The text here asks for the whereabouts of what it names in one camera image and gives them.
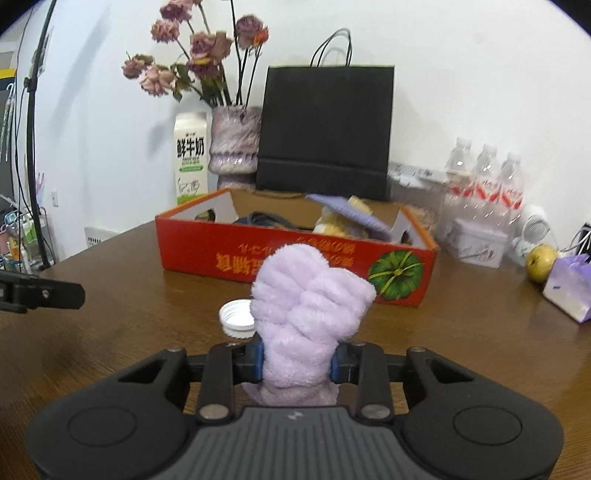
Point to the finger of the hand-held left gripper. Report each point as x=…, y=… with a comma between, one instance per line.
x=51, y=293

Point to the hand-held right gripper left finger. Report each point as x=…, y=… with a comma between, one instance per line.
x=257, y=356

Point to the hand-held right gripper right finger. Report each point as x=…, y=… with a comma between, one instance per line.
x=336, y=364

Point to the fluffy purple towel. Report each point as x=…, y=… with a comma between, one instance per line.
x=309, y=314

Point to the red cardboard box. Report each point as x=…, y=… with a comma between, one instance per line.
x=207, y=249

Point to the yellow white plush toy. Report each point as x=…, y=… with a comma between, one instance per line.
x=337, y=226

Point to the purple woven cloth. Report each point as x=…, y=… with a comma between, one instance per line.
x=346, y=212

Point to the white bottle cap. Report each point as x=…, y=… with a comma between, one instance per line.
x=233, y=321

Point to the cluttered storage rack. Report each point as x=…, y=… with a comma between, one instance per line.
x=18, y=240

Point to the black lamp stand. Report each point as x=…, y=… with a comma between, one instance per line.
x=33, y=138

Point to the pale tin box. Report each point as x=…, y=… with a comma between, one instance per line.
x=475, y=242

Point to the clear lidded food container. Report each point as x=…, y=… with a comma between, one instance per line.
x=415, y=194

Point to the white green milk carton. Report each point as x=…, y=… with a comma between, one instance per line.
x=190, y=157

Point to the purple textured vase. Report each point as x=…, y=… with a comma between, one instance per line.
x=233, y=143

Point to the yellow green pear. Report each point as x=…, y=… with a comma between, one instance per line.
x=541, y=263

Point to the clear water bottle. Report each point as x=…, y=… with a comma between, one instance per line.
x=511, y=189
x=459, y=170
x=485, y=180

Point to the black paper bag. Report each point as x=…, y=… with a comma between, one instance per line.
x=323, y=124

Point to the white round speaker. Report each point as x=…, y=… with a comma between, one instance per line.
x=533, y=226

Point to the purple plastic bag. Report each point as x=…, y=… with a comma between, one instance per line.
x=570, y=288

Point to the black charger plug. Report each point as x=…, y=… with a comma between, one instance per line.
x=585, y=235

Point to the dried rose bouquet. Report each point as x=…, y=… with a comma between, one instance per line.
x=203, y=50

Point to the white wall socket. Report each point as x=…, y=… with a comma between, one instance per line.
x=56, y=196

